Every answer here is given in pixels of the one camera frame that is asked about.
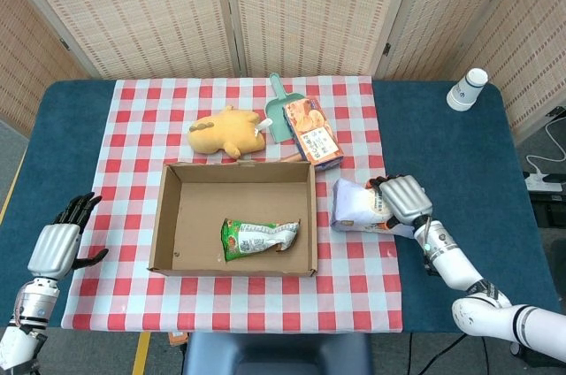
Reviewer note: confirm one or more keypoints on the right orange-tipped robot hand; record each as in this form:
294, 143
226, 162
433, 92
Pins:
404, 200

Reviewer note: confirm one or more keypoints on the left black-fingered robot hand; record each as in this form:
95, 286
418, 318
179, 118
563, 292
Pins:
53, 251

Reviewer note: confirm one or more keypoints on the white blue snack bag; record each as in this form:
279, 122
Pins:
358, 207

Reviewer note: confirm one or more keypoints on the green snack packet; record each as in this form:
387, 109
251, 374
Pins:
252, 240

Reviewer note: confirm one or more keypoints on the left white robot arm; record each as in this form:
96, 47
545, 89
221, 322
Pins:
31, 308

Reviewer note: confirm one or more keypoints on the orange biscuit box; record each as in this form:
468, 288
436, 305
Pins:
314, 136

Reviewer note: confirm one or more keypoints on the open brown cardboard box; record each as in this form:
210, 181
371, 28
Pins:
199, 216

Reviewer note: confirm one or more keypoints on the dark blue table cover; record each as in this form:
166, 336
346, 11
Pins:
464, 145

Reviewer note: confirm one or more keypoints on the red white checkered tablecloth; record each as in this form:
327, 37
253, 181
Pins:
128, 198

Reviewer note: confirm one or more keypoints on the white paper cup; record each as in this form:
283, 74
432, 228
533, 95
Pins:
464, 92

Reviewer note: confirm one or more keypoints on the white power strip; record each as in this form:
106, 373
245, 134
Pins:
541, 182

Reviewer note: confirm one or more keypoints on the green plastic dustpan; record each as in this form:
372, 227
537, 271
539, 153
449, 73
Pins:
277, 116

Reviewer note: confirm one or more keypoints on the orange packet on floor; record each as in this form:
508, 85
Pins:
178, 339

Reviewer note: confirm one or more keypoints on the yellow plush toy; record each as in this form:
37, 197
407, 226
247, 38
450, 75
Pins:
225, 129

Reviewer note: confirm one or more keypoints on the woven folding screen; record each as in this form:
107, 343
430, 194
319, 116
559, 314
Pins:
155, 12

